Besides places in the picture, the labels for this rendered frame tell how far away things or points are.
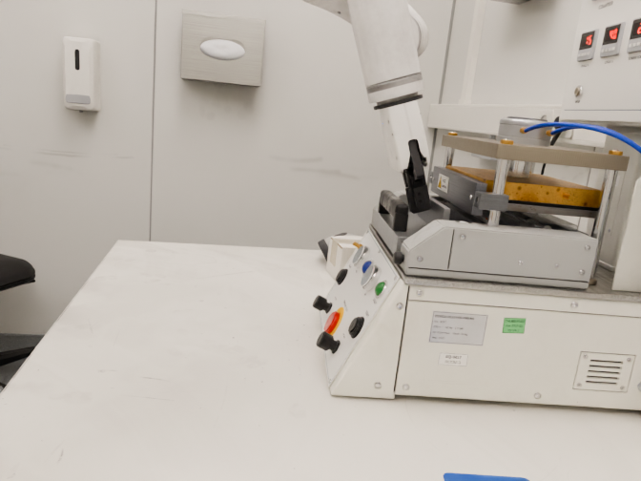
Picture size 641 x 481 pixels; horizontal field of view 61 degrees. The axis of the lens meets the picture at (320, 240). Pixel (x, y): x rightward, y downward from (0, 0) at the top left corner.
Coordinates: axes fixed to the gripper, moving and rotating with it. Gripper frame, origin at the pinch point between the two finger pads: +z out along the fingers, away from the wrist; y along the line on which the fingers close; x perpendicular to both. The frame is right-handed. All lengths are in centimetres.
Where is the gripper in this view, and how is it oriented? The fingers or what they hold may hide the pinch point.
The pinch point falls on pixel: (418, 198)
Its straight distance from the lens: 86.9
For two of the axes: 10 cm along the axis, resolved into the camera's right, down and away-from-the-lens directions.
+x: 9.7, -2.5, -0.1
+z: 2.5, 9.4, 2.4
